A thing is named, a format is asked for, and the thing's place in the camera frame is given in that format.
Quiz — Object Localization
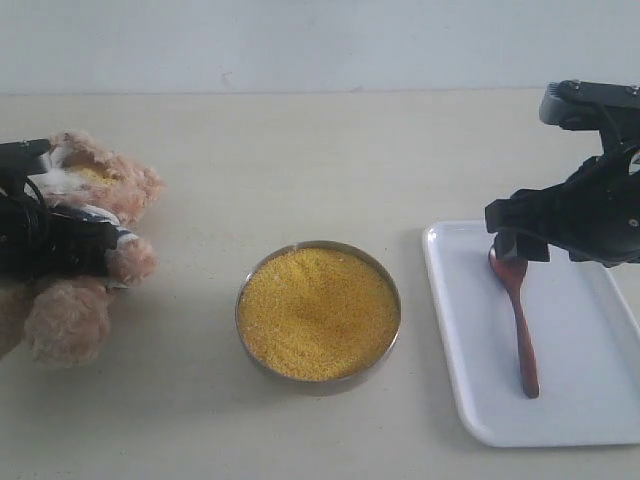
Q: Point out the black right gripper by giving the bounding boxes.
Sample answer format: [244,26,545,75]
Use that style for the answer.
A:
[484,79,639,267]

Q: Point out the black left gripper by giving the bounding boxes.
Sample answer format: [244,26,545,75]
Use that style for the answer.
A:
[1,139,119,282]

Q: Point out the tan teddy bear striped shirt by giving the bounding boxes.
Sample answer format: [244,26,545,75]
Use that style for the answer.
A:
[1,131,165,368]

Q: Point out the dark red wooden spoon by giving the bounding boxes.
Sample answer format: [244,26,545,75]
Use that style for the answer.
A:
[488,247,540,399]

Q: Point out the white rectangular tray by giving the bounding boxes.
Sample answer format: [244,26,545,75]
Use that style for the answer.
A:
[422,220,639,448]

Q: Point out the yellow millet grains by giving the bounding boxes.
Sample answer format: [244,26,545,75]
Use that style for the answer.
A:
[238,243,400,381]

